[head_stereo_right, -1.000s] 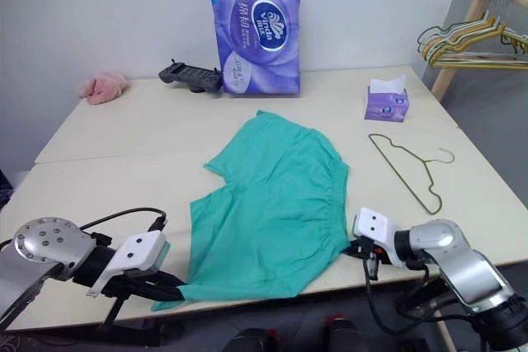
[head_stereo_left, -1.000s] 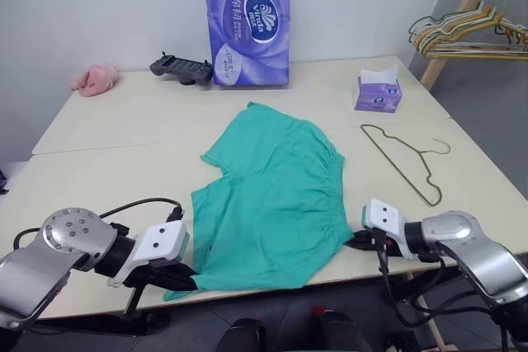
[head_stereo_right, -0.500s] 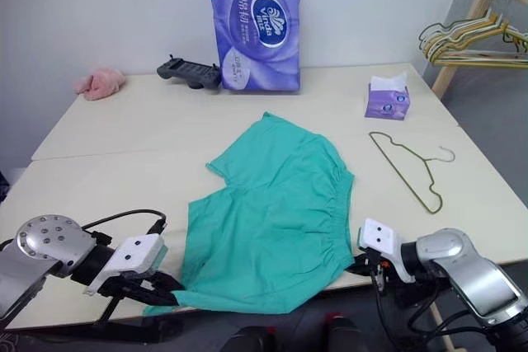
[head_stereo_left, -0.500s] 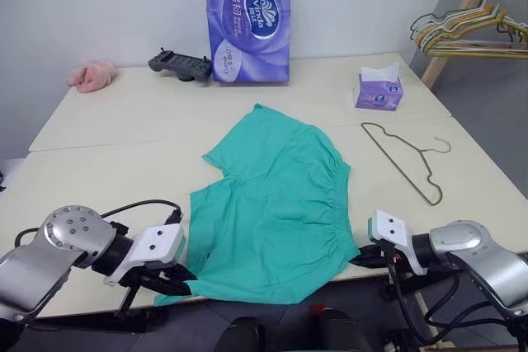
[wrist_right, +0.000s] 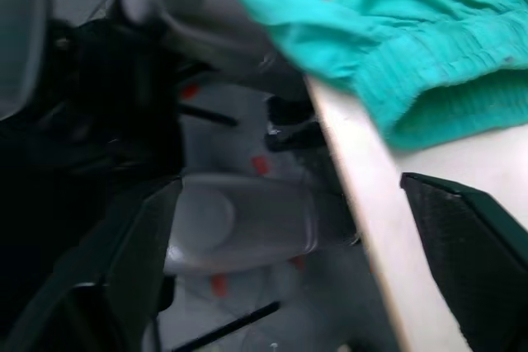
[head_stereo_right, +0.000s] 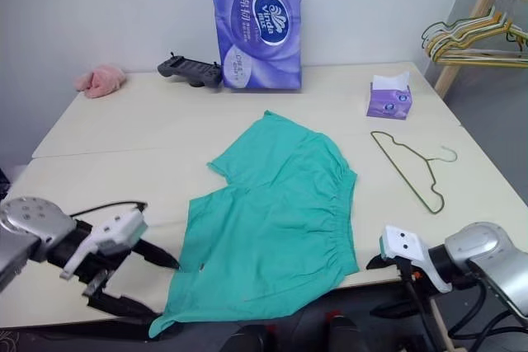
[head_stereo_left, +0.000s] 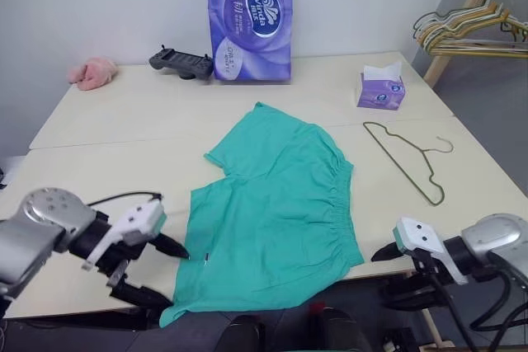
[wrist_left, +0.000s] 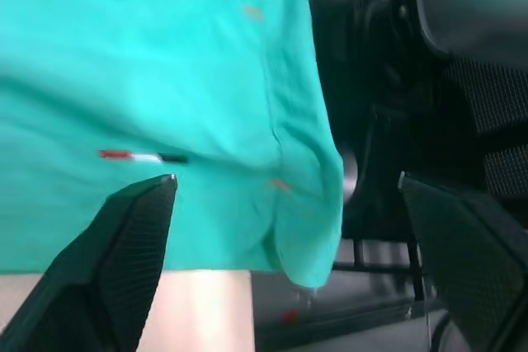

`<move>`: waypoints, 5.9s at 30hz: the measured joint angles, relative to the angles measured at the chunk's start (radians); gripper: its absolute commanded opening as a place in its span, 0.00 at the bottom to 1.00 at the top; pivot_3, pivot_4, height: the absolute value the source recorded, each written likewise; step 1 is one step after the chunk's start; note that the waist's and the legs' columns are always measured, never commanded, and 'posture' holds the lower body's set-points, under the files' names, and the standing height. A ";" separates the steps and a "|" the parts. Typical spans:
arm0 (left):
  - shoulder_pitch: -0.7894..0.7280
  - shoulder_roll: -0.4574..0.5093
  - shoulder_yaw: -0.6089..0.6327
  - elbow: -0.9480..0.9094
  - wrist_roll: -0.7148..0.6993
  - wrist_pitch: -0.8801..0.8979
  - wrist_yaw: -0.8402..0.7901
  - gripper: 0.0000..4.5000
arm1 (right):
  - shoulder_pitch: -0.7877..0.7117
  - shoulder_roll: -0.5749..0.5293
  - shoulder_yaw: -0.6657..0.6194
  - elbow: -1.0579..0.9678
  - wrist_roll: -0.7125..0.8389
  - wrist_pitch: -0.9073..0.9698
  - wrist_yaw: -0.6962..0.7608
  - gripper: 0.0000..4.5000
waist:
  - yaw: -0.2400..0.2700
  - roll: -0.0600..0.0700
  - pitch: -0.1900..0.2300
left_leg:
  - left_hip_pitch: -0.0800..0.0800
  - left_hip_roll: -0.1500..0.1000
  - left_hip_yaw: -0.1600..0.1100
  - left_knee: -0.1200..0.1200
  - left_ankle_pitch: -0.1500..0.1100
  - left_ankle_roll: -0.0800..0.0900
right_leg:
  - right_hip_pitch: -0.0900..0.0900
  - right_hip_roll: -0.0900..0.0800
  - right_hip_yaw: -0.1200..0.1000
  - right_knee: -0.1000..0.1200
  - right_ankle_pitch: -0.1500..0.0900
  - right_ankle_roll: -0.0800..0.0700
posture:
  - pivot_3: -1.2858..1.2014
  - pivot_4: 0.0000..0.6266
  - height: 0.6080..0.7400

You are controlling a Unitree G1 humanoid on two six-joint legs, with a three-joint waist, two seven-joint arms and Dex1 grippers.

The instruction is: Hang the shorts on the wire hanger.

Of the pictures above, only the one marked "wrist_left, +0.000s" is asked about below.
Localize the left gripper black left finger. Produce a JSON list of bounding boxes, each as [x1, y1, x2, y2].
[[0, 173, 179, 352]]

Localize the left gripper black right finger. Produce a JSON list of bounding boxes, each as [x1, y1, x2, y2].
[[398, 170, 528, 352]]

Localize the green shorts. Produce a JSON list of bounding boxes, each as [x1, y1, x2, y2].
[[0, 0, 346, 289]]

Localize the black mesh office chair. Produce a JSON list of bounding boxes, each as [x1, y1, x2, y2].
[[395, 0, 528, 200]]

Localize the dark robot body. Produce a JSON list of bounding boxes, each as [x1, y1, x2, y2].
[[307, 0, 438, 242]]

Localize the black metal frame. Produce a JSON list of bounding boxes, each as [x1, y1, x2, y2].
[[332, 236, 430, 303]]

